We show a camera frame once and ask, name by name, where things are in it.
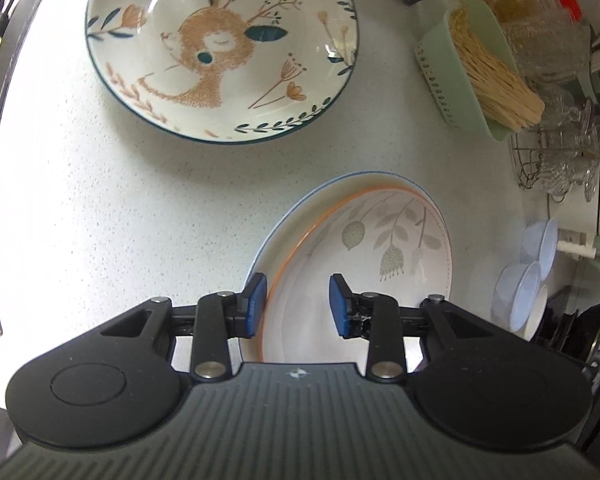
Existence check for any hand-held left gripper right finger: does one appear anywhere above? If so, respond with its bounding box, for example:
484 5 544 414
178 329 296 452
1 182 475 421
328 273 481 381

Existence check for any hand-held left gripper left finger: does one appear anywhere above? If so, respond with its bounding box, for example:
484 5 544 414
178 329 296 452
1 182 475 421
100 272 268 381

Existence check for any orange rimmed floral bowl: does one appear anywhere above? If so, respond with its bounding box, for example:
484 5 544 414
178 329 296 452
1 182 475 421
255 187 453 365

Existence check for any blue rimmed white plate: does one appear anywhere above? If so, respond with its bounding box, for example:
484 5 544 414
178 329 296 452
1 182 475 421
242 171 446 361

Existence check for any small pale blue bowl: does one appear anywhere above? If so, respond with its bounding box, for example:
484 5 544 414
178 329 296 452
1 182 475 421
495 261 543 332
522 218 560 281

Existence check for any small white bowl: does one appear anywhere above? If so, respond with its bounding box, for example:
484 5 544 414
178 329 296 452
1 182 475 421
522 285 549 342

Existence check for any black induction cooker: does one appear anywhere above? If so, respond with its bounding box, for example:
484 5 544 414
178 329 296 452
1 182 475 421
530 300 600 368

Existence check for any green plastic basket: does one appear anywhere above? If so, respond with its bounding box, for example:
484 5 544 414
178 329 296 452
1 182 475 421
414 0 546 141

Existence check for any deer print ceramic bowl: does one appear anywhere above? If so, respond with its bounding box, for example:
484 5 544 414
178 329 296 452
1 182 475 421
85 0 359 146

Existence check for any cluster of clear stemmed glasses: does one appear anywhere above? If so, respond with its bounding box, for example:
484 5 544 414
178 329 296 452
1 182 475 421
530 80 600 203

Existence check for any bundle of thin wooden sticks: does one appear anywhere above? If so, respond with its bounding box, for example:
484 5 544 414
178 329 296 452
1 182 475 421
447 7 546 128

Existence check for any textured glass mug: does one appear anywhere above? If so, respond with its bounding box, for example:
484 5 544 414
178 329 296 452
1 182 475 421
500 10 593 86

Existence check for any green chopstick holder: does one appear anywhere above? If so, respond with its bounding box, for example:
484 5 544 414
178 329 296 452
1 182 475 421
577 20 600 106

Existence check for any round wire glass rack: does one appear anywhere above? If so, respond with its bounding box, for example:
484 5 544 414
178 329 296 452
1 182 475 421
509 127 551 191

